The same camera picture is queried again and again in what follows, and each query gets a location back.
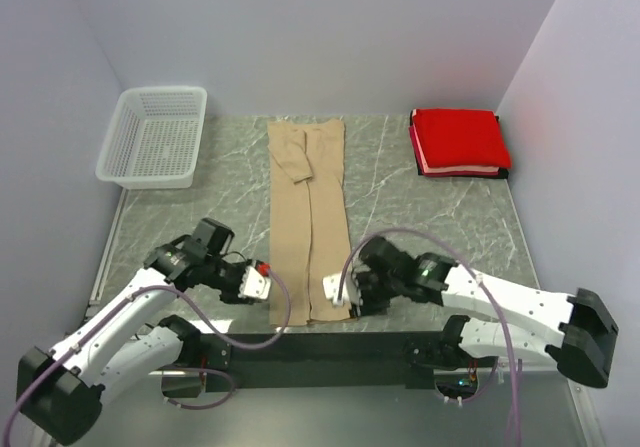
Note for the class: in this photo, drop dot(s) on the beige t-shirt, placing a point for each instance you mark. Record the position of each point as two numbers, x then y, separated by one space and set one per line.
309 235

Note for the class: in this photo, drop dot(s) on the folded red t-shirt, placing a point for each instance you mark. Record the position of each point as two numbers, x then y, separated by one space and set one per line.
458 143

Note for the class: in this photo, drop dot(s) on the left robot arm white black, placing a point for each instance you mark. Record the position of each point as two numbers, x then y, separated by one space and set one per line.
64 389

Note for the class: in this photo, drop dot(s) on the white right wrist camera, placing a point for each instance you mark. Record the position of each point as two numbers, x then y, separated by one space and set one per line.
343 293

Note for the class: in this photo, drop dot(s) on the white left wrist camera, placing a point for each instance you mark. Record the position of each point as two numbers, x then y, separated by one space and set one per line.
256 282

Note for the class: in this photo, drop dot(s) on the white plastic basket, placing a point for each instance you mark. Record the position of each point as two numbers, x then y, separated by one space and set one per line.
153 138

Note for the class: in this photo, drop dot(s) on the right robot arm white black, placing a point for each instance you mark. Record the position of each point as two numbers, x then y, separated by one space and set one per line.
495 318

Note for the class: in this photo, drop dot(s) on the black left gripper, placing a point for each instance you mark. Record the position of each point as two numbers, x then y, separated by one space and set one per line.
232 297

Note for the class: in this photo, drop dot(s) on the aluminium frame rail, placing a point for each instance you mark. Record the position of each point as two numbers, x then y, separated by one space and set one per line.
450 349

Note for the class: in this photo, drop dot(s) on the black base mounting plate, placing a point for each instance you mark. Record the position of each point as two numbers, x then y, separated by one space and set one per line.
347 359

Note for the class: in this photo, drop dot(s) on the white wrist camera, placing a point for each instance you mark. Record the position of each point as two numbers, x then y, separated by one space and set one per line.
343 293
256 282

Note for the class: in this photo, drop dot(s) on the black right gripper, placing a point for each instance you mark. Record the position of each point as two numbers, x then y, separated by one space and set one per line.
367 307

